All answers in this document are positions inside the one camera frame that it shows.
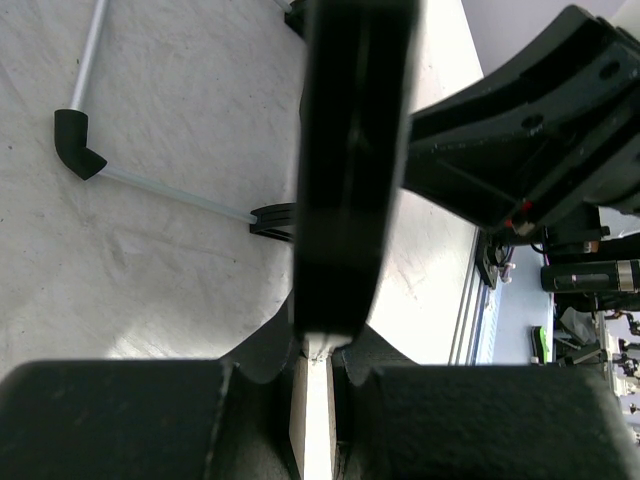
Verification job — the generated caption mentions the metal wire whiteboard stand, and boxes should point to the metal wire whiteboard stand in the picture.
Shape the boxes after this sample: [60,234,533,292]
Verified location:
[53,0,295,243]

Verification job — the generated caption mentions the black cylindrical device with silver ring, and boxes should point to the black cylindrical device with silver ring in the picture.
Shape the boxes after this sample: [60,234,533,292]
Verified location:
[540,259,639,293]

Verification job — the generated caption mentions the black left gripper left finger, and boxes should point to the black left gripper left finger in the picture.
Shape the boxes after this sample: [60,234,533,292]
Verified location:
[1,306,301,479]

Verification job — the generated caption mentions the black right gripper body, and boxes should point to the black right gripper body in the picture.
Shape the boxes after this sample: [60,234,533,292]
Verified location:
[509,27,639,233]

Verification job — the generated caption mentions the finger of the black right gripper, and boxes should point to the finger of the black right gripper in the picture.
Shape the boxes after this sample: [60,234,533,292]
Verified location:
[404,149,535,233]
[409,5,615,150]

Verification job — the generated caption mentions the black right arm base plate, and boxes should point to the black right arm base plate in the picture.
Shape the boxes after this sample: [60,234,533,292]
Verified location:
[474,232,515,290]

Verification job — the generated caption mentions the green black background object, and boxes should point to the green black background object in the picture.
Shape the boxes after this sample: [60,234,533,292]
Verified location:
[530,326,551,365]

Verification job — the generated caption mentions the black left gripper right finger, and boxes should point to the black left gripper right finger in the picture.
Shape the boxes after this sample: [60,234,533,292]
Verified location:
[332,328,639,479]

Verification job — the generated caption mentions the small black-framed whiteboard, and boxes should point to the small black-framed whiteboard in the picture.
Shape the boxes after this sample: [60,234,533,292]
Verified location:
[293,1,421,359]

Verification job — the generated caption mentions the aluminium mounting rail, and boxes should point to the aluminium mounting rail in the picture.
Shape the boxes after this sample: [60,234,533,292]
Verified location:
[448,231,485,366]

